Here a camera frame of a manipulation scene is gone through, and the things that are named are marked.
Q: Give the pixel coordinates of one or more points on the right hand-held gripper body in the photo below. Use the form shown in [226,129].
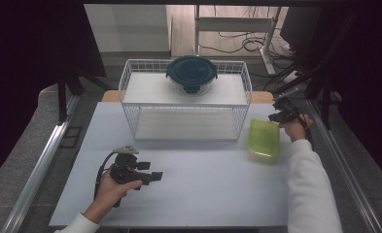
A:
[287,111]

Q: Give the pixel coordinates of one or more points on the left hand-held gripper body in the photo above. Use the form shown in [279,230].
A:
[125,173]

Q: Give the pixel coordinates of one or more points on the dark blue round food container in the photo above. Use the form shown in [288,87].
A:
[191,73]

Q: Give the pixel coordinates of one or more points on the person's right hand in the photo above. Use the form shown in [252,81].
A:
[295,131]

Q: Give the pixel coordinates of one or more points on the person's left hand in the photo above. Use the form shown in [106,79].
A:
[111,197]

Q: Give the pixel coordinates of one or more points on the white power strip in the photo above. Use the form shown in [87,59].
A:
[291,76]

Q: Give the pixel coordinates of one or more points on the black metal stand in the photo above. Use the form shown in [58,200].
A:
[324,97]
[62,97]

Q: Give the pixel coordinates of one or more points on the white cabinet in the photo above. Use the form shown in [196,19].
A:
[127,27]

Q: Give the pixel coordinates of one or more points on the aluminium frame rail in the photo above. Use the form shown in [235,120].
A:
[39,168]
[344,168]

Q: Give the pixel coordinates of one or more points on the white desk frame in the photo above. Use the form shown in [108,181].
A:
[234,24]

